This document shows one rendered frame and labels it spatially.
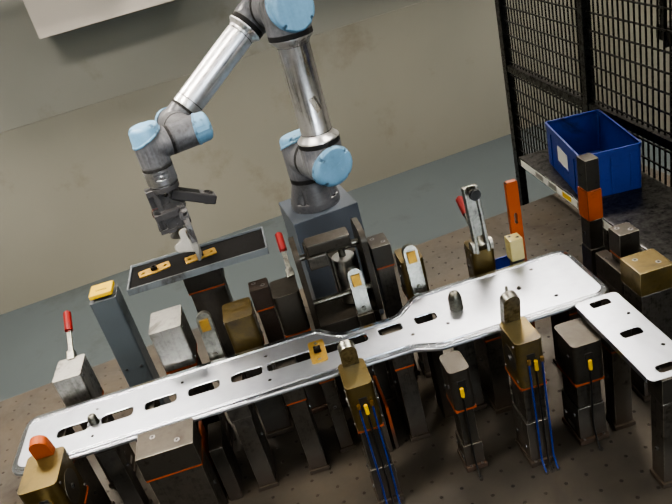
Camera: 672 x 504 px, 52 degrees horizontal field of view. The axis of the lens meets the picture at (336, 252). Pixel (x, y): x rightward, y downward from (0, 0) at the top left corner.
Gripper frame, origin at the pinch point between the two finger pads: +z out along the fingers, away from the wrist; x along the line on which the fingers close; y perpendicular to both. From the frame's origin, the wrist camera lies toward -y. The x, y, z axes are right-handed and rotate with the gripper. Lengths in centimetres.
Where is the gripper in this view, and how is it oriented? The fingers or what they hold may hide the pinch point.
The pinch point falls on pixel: (198, 249)
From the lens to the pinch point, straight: 183.5
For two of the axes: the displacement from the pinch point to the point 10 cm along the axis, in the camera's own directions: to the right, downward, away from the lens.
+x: 3.4, 3.8, -8.6
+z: 2.3, 8.5, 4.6
